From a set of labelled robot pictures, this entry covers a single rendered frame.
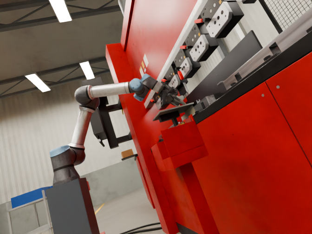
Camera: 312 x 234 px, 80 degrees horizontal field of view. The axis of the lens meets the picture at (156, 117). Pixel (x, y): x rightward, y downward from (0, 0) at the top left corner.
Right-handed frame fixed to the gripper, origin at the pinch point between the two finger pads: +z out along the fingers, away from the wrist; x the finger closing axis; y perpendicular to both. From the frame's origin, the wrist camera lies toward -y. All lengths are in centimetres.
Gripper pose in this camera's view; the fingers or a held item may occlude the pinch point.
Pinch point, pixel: (182, 106)
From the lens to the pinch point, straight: 135.2
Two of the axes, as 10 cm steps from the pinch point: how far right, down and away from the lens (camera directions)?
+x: -2.6, 3.3, 9.1
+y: 4.8, -7.7, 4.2
